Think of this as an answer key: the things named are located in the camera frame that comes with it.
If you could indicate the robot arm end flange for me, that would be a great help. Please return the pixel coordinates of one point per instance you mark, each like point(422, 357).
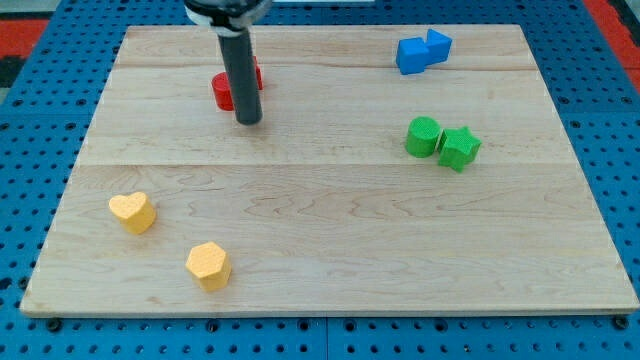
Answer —
point(228, 18)

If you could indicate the yellow heart block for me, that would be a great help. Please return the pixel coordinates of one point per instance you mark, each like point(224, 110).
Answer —
point(135, 212)

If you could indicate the wooden board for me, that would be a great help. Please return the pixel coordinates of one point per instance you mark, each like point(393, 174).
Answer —
point(319, 207)

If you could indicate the green cylinder block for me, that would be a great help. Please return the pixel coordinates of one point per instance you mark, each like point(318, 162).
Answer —
point(422, 136)

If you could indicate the red block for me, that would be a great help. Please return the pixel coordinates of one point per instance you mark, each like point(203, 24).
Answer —
point(222, 90)

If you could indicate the yellow hexagon block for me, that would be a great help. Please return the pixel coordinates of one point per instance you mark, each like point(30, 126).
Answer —
point(209, 266)

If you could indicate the green star block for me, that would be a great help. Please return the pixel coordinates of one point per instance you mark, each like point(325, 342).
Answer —
point(457, 148)

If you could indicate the blue cube block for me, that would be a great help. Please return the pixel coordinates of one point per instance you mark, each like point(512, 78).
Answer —
point(412, 55)

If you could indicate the blue triangular block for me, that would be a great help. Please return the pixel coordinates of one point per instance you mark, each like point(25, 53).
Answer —
point(438, 46)

